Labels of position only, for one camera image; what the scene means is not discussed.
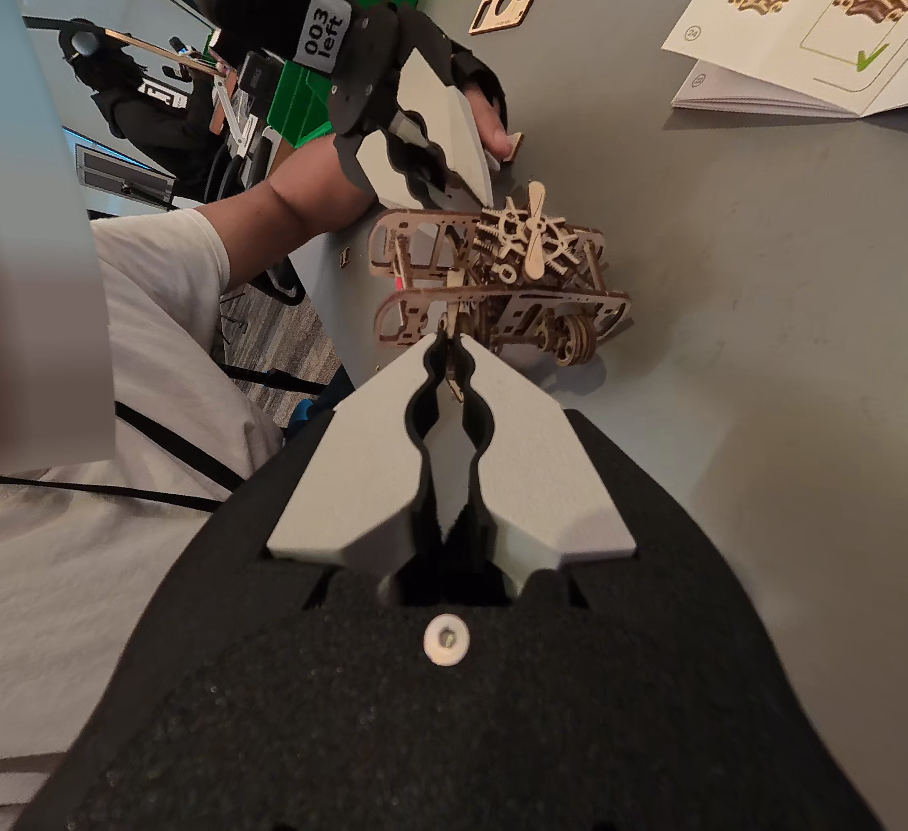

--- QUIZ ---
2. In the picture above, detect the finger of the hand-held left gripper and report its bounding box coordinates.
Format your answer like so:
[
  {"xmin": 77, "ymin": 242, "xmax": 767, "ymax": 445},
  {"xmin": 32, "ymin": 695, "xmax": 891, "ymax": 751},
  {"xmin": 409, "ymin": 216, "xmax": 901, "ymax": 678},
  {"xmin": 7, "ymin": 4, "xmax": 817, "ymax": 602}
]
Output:
[
  {"xmin": 386, "ymin": 54, "xmax": 499, "ymax": 206},
  {"xmin": 353, "ymin": 123, "xmax": 463, "ymax": 211}
]

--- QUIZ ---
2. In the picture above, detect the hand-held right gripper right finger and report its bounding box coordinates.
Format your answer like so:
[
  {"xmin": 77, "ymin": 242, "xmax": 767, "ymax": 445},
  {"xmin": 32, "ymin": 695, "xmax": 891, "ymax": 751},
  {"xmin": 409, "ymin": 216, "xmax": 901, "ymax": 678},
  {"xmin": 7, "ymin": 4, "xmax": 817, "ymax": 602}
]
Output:
[{"xmin": 453, "ymin": 333, "xmax": 638, "ymax": 601}]

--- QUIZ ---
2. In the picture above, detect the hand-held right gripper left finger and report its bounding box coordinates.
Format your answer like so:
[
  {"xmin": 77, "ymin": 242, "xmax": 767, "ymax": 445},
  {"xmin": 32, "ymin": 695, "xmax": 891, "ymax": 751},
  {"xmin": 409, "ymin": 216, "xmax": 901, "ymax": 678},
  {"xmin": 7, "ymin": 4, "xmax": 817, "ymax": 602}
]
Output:
[{"xmin": 266, "ymin": 332, "xmax": 451, "ymax": 606}]

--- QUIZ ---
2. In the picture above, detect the wooden model airplane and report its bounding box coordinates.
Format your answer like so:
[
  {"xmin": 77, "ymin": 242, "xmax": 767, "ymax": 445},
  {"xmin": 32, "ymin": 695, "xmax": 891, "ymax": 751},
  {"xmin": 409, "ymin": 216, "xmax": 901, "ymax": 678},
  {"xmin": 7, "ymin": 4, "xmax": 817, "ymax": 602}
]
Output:
[{"xmin": 367, "ymin": 180, "xmax": 634, "ymax": 399}]

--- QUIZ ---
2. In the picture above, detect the person's left forearm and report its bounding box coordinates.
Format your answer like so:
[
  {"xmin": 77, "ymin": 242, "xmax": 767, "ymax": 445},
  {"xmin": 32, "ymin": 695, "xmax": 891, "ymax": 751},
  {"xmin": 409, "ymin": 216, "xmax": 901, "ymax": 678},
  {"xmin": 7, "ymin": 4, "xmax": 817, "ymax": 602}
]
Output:
[{"xmin": 213, "ymin": 136, "xmax": 384, "ymax": 293}]

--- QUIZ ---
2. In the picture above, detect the grey desk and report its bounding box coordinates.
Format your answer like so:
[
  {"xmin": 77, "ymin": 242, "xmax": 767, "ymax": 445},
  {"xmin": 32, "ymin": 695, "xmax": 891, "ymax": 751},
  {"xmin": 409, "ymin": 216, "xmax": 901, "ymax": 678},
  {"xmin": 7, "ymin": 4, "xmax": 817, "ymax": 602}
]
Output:
[{"xmin": 301, "ymin": 0, "xmax": 908, "ymax": 831}]

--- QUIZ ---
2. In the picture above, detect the person's left hand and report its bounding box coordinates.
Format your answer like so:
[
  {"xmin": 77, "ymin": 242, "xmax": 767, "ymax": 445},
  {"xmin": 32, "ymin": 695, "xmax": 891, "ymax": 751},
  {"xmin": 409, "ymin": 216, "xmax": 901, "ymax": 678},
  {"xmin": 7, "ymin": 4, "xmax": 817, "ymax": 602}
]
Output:
[{"xmin": 467, "ymin": 89, "xmax": 515, "ymax": 163}]

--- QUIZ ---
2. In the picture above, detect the person's white shirt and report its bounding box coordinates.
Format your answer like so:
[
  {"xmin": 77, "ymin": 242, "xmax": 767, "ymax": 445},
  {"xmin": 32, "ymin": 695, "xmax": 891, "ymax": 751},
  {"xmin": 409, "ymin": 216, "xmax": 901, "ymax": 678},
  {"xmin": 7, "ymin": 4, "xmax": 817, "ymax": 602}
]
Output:
[{"xmin": 0, "ymin": 207, "xmax": 285, "ymax": 775}]

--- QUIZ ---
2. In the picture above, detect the white instruction booklet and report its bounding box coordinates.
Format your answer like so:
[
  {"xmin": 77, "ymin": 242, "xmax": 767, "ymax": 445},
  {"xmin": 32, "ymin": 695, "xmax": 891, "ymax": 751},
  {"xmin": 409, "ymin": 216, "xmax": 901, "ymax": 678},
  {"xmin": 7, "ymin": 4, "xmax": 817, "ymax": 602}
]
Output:
[{"xmin": 661, "ymin": 0, "xmax": 908, "ymax": 119}]

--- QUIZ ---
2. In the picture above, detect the black lanyard strap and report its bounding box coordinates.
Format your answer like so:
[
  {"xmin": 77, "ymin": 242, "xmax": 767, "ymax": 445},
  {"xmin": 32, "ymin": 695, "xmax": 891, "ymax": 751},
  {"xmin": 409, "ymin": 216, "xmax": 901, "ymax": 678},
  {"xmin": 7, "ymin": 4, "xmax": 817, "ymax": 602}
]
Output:
[{"xmin": 0, "ymin": 400, "xmax": 245, "ymax": 513}]

